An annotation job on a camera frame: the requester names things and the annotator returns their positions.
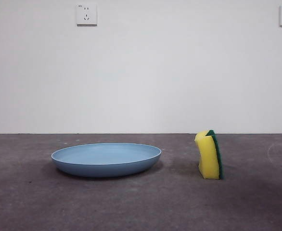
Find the yellow sponge with green pad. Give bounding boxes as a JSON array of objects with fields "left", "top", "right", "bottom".
[{"left": 194, "top": 129, "right": 225, "bottom": 180}]

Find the blue round plate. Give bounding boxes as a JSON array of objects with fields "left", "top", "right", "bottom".
[{"left": 51, "top": 142, "right": 162, "bottom": 178}]

